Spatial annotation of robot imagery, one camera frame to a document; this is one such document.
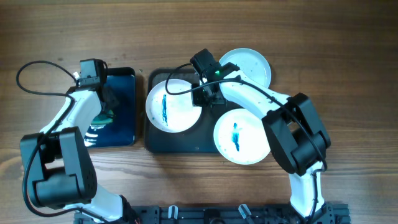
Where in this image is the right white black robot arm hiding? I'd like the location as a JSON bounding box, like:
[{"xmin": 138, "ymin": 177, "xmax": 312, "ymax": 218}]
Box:
[{"xmin": 190, "ymin": 49, "xmax": 331, "ymax": 223}]

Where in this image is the large dark serving tray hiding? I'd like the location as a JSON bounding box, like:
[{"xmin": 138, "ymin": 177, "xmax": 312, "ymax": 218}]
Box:
[{"xmin": 144, "ymin": 68, "xmax": 243, "ymax": 154}]

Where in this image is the small black water tray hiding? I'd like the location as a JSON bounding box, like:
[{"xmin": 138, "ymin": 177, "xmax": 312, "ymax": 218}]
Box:
[{"xmin": 65, "ymin": 67, "xmax": 137, "ymax": 148}]

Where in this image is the white plate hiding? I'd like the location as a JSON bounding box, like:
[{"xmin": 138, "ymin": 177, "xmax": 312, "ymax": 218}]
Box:
[
  {"xmin": 220, "ymin": 48, "xmax": 272, "ymax": 88},
  {"xmin": 146, "ymin": 81, "xmax": 202, "ymax": 133},
  {"xmin": 213, "ymin": 108, "xmax": 271, "ymax": 165}
]

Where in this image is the green yellow sponge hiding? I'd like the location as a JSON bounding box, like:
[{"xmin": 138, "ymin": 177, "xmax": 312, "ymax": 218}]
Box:
[{"xmin": 91, "ymin": 110, "xmax": 115, "ymax": 126}]

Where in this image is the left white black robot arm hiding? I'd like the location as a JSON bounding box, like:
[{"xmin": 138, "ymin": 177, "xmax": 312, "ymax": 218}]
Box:
[{"xmin": 20, "ymin": 58, "xmax": 140, "ymax": 223}]

